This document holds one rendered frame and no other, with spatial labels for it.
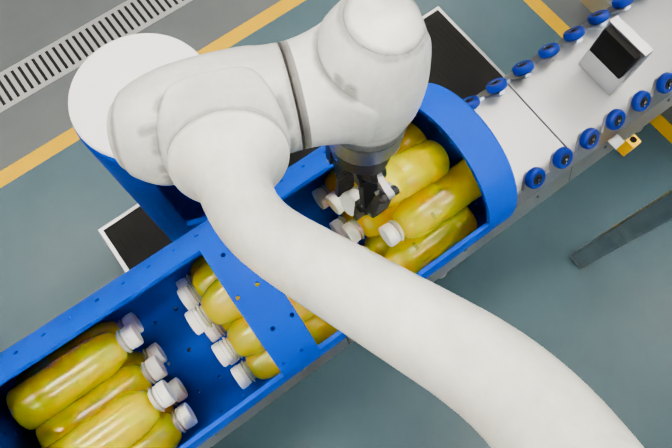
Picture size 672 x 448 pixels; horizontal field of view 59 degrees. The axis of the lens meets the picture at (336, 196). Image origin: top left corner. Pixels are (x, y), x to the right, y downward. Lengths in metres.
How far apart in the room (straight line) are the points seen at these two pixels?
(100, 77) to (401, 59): 0.86
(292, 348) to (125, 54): 0.69
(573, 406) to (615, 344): 1.95
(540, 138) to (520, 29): 1.36
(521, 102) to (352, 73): 0.89
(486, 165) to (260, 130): 0.53
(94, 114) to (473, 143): 0.71
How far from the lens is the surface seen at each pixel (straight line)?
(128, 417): 0.96
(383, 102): 0.51
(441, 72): 2.28
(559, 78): 1.42
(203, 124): 0.48
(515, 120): 1.33
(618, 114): 1.36
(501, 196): 0.98
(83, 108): 1.24
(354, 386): 2.06
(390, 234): 0.97
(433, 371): 0.36
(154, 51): 1.27
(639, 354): 2.32
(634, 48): 1.33
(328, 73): 0.51
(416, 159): 0.95
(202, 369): 1.12
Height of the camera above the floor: 2.06
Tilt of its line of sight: 70 degrees down
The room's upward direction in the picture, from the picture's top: 3 degrees clockwise
